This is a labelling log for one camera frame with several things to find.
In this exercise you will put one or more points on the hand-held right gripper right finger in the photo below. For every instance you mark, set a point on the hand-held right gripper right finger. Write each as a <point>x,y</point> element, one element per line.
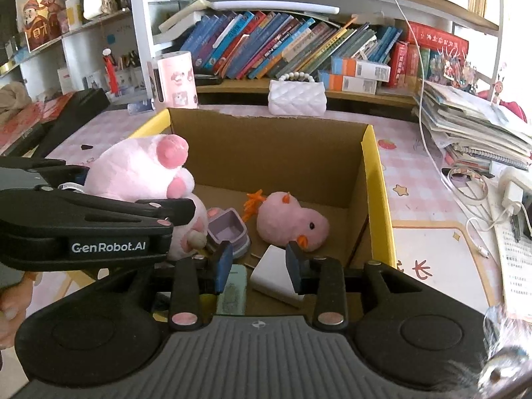
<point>293,268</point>

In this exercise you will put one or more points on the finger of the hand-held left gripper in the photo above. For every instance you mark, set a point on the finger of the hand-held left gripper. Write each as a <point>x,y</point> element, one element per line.
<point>45,172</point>
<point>104,212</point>

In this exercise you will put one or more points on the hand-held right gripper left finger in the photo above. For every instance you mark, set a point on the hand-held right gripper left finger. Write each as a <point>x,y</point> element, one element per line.
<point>224,266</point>

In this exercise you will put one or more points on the small white box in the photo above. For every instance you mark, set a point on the small white box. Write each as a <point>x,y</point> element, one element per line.
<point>270,274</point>

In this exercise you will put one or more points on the small green plastic case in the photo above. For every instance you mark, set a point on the small green plastic case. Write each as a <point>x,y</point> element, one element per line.
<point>233,295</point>

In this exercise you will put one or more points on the purple grey plastic container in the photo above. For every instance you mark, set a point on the purple grey plastic container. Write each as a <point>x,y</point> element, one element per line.
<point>226,226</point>

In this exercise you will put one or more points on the pink plush duck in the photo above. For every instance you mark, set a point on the pink plush duck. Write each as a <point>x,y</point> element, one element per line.
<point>286,220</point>

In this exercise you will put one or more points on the pink white plush pig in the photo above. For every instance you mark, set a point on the pink white plush pig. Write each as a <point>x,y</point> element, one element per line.
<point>133,166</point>

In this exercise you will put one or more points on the yellow cardboard box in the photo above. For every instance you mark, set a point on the yellow cardboard box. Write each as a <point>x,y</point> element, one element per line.
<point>291,158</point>

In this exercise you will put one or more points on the person's left hand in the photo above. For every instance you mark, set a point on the person's left hand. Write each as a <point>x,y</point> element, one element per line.
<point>16,303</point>

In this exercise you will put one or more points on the flat black box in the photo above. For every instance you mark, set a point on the flat black box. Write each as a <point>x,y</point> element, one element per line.
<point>31,133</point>

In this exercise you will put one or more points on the red packets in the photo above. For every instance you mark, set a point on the red packets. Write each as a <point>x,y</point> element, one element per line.
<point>25,120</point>

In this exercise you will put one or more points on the black keyboard case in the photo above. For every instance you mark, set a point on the black keyboard case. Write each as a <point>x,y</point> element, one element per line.
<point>79,108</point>

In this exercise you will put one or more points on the beige cloth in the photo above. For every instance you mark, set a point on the beige cloth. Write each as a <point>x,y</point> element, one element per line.
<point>12,102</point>

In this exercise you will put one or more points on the white red labelled box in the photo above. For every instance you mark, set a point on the white red labelled box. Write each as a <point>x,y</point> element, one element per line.
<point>66,79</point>

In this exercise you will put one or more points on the red tassel ornament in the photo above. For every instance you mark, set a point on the red tassel ornament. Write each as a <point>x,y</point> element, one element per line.
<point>110,70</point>

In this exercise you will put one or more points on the white pen holder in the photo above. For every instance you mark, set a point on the white pen holder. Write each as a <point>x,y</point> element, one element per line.
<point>129,75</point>

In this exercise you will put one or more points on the red gold figure decoration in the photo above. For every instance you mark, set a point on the red gold figure decoration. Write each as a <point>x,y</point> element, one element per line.
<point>39,25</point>

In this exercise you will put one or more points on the pink cylindrical humidifier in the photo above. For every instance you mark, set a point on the pink cylindrical humidifier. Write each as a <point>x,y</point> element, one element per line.
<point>176,83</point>

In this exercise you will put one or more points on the white bottle yellow label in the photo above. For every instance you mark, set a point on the white bottle yellow label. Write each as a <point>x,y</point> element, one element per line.
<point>74,14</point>

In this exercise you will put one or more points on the white quilted beaded handbag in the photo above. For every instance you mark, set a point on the white quilted beaded handbag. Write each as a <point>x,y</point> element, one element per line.
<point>297,99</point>

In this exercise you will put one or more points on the white wooden bookshelf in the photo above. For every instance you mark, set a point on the white wooden bookshelf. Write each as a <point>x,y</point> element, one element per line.
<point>139,29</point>

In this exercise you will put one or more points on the thick pale book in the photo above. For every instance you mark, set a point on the thick pale book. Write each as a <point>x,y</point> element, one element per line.
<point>187,12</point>
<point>170,35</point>

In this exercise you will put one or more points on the orange white carton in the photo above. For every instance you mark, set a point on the orange white carton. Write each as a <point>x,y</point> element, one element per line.
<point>361,68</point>
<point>349,84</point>

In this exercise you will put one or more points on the printed paper sheet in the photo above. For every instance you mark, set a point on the printed paper sheet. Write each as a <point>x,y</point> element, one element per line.
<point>515,266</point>

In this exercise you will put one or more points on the row of leaning books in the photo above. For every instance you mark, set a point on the row of leaning books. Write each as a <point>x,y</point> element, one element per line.
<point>274,45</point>

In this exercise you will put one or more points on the stack of papers and notebooks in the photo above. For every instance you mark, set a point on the stack of papers and notebooks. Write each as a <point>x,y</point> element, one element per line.
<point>469,124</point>

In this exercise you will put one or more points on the red reindeer ornament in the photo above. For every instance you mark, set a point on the red reindeer ornament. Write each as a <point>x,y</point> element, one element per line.
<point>503,104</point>

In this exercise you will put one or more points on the red boxed book set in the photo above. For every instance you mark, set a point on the red boxed book set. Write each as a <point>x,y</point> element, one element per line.
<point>436,37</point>

